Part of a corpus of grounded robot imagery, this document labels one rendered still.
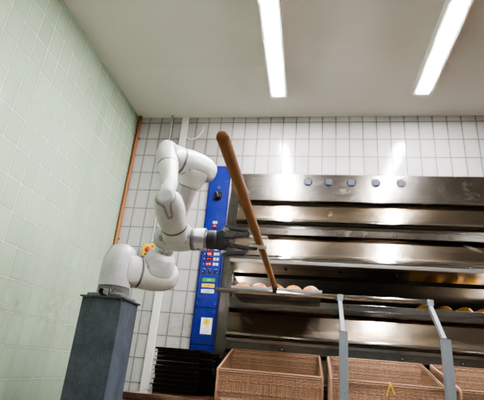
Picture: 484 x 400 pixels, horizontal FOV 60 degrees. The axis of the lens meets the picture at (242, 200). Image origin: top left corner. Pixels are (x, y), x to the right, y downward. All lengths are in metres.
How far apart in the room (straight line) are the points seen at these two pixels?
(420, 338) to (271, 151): 1.62
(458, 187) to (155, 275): 2.13
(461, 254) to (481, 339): 0.53
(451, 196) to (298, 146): 1.12
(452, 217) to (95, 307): 2.31
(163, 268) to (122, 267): 0.21
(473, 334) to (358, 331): 0.68
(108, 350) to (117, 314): 0.16
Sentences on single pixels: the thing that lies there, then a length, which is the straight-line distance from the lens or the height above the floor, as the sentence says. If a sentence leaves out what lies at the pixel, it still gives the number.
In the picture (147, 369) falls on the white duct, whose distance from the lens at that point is 2.99.
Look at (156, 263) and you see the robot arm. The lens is 2.19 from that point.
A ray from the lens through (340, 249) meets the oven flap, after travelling 2.95.
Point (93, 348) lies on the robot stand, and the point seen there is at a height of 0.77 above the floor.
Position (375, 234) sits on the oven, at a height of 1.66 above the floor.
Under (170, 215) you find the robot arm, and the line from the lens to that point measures 1.53.
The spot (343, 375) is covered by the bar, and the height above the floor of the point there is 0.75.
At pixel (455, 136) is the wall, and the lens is 3.44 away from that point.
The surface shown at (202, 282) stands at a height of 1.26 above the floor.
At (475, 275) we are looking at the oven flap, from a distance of 2.96.
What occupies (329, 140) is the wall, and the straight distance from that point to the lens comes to 3.27.
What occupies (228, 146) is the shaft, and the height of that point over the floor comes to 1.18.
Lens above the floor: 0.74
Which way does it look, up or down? 22 degrees up
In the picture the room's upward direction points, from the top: 5 degrees clockwise
